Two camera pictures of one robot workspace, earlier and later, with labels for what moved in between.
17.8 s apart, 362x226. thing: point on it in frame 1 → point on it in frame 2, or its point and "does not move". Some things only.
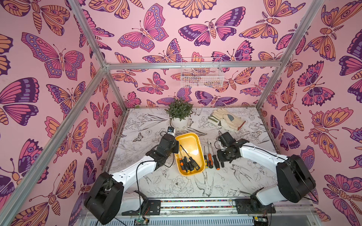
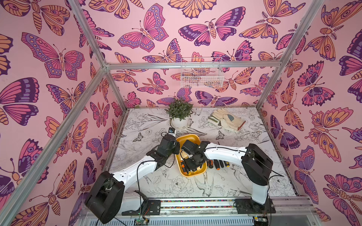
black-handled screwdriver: (215, 159) does not move
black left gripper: (176, 147) does not move
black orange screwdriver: (209, 159) does not move
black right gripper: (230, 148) → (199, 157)
